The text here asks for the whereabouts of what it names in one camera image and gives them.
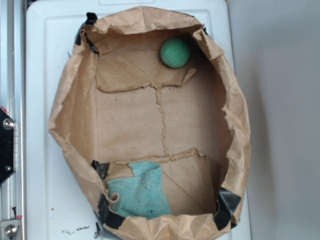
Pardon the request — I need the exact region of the green ball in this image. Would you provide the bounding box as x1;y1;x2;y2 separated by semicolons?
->
160;37;191;69

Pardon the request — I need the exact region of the brown paper bag tray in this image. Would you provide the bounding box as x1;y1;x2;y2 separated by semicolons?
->
48;6;251;240

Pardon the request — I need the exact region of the light blue cloth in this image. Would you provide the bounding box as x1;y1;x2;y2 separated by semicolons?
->
106;161;172;220

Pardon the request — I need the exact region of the white plastic bin lid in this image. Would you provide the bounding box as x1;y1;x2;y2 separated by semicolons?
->
24;0;252;240

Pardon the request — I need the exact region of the black corner bracket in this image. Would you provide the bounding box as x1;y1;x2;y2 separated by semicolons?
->
0;109;15;185

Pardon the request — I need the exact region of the aluminium frame rail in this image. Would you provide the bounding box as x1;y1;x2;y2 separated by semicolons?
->
0;0;28;240

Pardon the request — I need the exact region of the silver lower bracket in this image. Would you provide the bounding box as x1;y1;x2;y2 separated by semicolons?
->
0;219;20;240

